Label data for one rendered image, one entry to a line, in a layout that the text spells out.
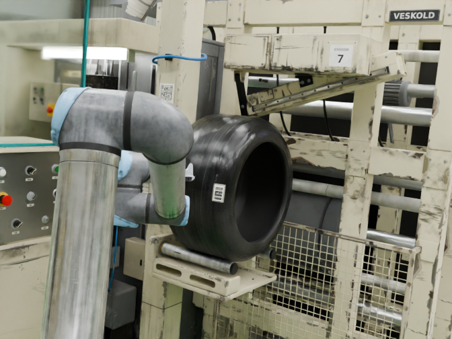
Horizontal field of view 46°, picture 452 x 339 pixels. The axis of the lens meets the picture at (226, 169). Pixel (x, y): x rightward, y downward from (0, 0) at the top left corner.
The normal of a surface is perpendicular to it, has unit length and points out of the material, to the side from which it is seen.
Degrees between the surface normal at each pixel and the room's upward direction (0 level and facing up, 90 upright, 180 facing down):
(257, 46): 90
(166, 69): 90
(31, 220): 90
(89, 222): 74
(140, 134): 111
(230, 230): 96
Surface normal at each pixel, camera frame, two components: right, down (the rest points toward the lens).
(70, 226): -0.17, -0.18
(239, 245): 0.72, 0.29
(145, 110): 0.39, -0.25
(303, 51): -0.57, 0.05
